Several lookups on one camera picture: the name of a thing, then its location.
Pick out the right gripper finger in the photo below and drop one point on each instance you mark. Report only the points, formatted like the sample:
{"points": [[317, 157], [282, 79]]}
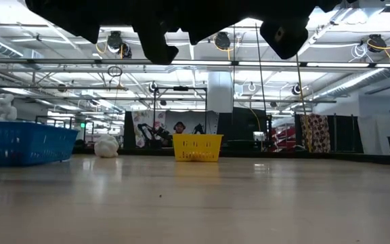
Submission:
{"points": [[76, 17]]}

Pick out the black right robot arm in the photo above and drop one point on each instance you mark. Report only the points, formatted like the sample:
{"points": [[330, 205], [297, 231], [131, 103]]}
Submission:
{"points": [[283, 34]]}

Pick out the black background robot arm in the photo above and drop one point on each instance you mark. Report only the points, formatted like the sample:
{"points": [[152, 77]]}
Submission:
{"points": [[199, 128], [149, 130]]}

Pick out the white pillar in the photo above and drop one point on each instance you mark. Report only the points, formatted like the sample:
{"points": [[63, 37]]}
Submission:
{"points": [[220, 91]]}

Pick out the plain white sheet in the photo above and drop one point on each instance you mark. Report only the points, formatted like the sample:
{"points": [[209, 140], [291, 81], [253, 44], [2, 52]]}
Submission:
{"points": [[195, 118]]}

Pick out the white floral cloth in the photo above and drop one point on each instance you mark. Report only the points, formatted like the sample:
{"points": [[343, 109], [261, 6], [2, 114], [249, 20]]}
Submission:
{"points": [[141, 118]]}

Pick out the person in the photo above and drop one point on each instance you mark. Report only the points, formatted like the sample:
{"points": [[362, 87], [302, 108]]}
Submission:
{"points": [[179, 127]]}

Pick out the white blocky figure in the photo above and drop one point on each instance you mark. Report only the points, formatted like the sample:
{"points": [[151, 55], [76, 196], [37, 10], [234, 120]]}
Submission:
{"points": [[2, 110]]}

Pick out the black partition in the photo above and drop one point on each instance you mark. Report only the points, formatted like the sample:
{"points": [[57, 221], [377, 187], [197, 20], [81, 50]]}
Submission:
{"points": [[240, 128], [345, 133]]}

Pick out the large white garlic bulb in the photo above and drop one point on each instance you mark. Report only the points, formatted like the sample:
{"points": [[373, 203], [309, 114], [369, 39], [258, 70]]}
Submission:
{"points": [[106, 146]]}

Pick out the yellow plastic basket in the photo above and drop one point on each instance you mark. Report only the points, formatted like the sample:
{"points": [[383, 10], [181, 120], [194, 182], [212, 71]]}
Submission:
{"points": [[196, 147]]}

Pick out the blue plastic basket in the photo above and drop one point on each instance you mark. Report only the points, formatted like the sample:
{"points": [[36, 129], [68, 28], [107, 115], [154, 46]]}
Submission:
{"points": [[22, 144]]}

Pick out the long ceiling light bar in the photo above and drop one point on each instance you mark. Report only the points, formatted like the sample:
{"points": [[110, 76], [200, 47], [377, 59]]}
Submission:
{"points": [[317, 63]]}

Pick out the red shelf rack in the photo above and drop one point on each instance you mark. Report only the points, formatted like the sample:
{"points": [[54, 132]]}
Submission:
{"points": [[284, 139]]}

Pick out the brown patterned cloth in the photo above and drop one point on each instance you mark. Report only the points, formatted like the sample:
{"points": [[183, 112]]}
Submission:
{"points": [[317, 133]]}

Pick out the white panel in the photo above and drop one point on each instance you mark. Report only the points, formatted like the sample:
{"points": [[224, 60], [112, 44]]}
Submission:
{"points": [[379, 135]]}

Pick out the black metal gantry frame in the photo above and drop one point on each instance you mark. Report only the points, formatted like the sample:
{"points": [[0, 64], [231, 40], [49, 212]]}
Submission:
{"points": [[180, 88]]}

